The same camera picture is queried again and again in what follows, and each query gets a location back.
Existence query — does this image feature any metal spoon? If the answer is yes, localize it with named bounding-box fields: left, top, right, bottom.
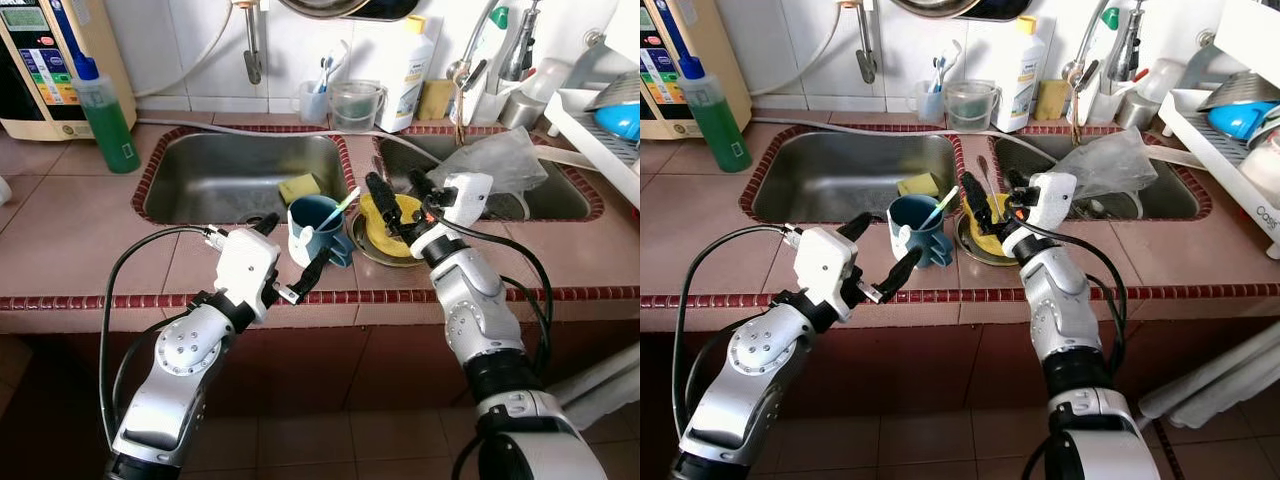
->
left=978, top=155, right=1001, bottom=216

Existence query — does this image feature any blue mug with white rabbit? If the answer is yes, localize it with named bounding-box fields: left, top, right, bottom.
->
left=288, top=195, right=356, bottom=269
left=887, top=195, right=956, bottom=269

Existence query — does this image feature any green and white stick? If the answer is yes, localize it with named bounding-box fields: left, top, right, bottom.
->
left=325, top=186, right=361, bottom=226
left=920, top=186, right=959, bottom=229

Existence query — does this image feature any stainless steel bowl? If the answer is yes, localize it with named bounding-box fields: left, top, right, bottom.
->
left=348, top=205, right=431, bottom=269
left=955, top=205, right=1021, bottom=269

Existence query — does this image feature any steel sink basin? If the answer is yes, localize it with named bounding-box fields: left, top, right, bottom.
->
left=375, top=125, right=606, bottom=223
left=132, top=125, right=376, bottom=229
left=985, top=128, right=1213, bottom=223
left=740, top=125, right=966, bottom=226

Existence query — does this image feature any clear plastic bag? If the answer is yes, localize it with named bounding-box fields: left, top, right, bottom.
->
left=1045, top=127, right=1161, bottom=201
left=428, top=127, right=551, bottom=198

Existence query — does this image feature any mustard yellow sponge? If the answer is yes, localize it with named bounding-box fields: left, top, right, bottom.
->
left=418, top=78, right=456, bottom=123
left=1033, top=78, right=1071, bottom=123

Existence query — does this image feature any small clear plastic bucket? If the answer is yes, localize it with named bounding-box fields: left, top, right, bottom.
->
left=328, top=78, right=386, bottom=133
left=942, top=78, right=1001, bottom=133

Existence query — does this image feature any white bottle with yellow cap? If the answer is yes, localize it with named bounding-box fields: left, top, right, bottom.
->
left=990, top=15, right=1049, bottom=134
left=378, top=15, right=438, bottom=134

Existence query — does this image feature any clear toothbrush cup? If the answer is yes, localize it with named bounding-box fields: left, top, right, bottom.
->
left=912, top=80, right=946, bottom=123
left=298, top=80, right=331, bottom=123

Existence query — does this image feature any small steel cup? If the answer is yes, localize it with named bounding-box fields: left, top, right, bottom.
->
left=1115, top=92, right=1161, bottom=131
left=497, top=90, right=546, bottom=131

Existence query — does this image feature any white and blue toothbrush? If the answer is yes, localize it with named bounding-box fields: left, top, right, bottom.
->
left=315, top=40, right=351, bottom=93
left=928, top=40, right=963, bottom=93

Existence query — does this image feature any white bottle with green cap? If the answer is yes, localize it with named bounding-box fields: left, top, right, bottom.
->
left=465, top=5, right=516, bottom=126
left=1085, top=5, right=1126, bottom=96

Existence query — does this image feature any green dish soap bottle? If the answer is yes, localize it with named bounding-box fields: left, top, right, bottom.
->
left=70, top=55, right=141, bottom=176
left=678, top=55, right=753, bottom=174

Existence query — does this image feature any clear plastic container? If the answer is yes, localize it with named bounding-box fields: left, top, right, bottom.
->
left=1140, top=58, right=1189, bottom=103
left=520, top=58, right=576, bottom=106

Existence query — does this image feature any chrome gooseneck faucet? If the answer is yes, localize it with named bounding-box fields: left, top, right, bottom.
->
left=445, top=0, right=546, bottom=96
left=1060, top=0, right=1151, bottom=96

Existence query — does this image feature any white dish rack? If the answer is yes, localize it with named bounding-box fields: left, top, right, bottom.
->
left=545, top=30, right=641, bottom=206
left=1158, top=0, right=1280, bottom=261

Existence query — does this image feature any hanging steel pan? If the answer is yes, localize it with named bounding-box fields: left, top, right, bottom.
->
left=888, top=0, right=1031, bottom=23
left=275, top=0, right=421, bottom=23

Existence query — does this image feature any blue bowl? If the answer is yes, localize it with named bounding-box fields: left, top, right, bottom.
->
left=1205, top=100, right=1276, bottom=141
left=593, top=102, right=641, bottom=141

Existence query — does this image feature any steel lid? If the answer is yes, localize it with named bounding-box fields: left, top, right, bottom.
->
left=585, top=72, right=641, bottom=113
left=1195, top=70, right=1280, bottom=113

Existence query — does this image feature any white pipe bundle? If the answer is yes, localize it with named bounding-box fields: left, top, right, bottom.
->
left=550, top=345, right=641, bottom=431
left=1140, top=320, right=1280, bottom=431

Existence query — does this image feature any beige water ionizer appliance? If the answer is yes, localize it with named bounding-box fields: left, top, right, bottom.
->
left=640, top=0, right=753, bottom=141
left=0, top=0, right=136, bottom=141

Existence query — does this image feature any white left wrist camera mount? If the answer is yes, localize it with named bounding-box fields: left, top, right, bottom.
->
left=793, top=227, right=861, bottom=321
left=213, top=228, right=283, bottom=311

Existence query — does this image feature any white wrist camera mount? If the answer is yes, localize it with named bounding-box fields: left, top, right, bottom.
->
left=435, top=172, right=495, bottom=233
left=213, top=228, right=283, bottom=311
left=1025, top=172, right=1079, bottom=233
left=793, top=227, right=861, bottom=321

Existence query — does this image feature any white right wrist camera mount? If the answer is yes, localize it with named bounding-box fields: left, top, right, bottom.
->
left=435, top=172, right=495, bottom=233
left=1025, top=172, right=1079, bottom=233

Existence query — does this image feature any beige flat hose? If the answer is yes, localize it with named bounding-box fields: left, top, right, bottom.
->
left=535, top=145, right=601, bottom=171
left=1150, top=145, right=1206, bottom=171

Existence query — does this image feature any white curved supply hose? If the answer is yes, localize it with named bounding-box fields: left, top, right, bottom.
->
left=750, top=5, right=851, bottom=100
left=133, top=5, right=241, bottom=100

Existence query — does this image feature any chrome wall tap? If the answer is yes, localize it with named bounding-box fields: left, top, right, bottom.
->
left=840, top=0, right=881, bottom=86
left=232, top=0, right=266, bottom=86

